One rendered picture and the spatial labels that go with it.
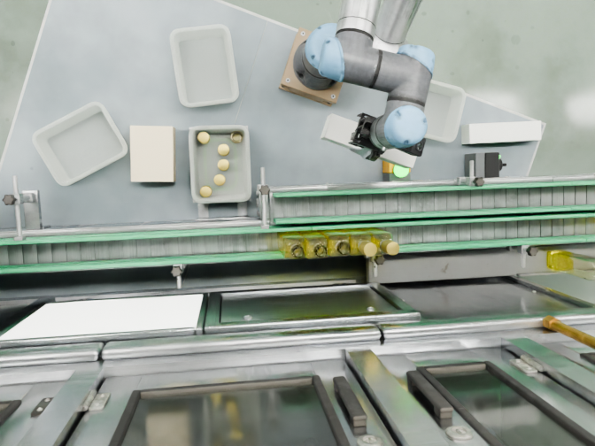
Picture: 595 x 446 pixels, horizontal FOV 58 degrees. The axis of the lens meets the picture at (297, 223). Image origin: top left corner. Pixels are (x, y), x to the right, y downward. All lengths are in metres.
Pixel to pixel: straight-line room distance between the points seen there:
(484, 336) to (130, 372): 0.69
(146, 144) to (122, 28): 0.36
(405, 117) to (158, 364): 0.65
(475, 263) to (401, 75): 0.83
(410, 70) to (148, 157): 0.84
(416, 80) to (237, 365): 0.64
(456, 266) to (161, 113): 1.01
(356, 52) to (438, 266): 0.84
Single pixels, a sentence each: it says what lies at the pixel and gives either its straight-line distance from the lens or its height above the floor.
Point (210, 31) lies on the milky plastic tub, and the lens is 1.66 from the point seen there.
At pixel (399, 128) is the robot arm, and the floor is 1.45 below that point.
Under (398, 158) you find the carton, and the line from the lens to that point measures 1.37.
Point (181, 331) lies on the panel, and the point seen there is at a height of 1.32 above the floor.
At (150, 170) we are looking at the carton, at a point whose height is 0.83.
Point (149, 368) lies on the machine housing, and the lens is 1.06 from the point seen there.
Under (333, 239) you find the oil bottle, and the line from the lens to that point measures 1.36.
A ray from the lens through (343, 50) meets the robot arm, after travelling 1.04.
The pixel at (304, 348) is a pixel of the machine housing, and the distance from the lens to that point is 1.07.
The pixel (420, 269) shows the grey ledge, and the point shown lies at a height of 0.88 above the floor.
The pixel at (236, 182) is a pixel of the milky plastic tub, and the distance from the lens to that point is 1.64.
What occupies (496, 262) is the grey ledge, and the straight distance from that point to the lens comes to 1.76.
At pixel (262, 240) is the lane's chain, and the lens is 1.55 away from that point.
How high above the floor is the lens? 2.41
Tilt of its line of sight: 81 degrees down
